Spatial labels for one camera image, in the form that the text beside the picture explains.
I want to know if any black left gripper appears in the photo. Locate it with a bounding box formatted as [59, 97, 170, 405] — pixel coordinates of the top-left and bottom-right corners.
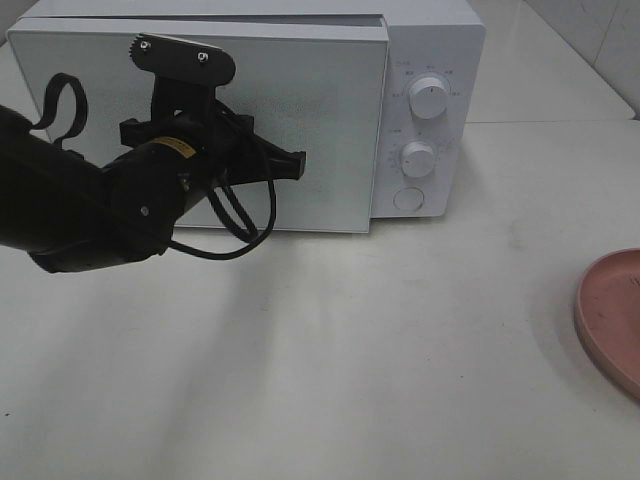
[118, 74, 306, 190]

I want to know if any white microwave door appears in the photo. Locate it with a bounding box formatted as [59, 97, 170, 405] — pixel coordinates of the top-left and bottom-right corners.
[8, 18, 388, 233]

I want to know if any round white door button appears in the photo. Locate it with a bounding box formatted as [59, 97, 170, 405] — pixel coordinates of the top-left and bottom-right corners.
[393, 187, 425, 212]

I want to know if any white microwave knob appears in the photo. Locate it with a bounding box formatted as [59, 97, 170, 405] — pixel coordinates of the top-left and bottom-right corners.
[407, 74, 450, 120]
[400, 141, 437, 179]

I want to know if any pink round plate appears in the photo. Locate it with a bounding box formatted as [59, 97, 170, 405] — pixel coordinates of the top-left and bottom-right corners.
[573, 248, 639, 400]

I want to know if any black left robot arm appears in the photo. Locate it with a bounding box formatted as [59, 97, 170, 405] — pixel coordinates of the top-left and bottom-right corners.
[1, 73, 306, 273]

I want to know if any white microwave oven body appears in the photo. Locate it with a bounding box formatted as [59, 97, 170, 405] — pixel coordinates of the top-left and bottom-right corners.
[7, 1, 485, 222]

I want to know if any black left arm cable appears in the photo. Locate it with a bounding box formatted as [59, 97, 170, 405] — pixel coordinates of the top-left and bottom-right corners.
[32, 72, 277, 261]

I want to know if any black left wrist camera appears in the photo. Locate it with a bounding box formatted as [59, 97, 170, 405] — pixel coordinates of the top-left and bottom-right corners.
[129, 34, 236, 87]

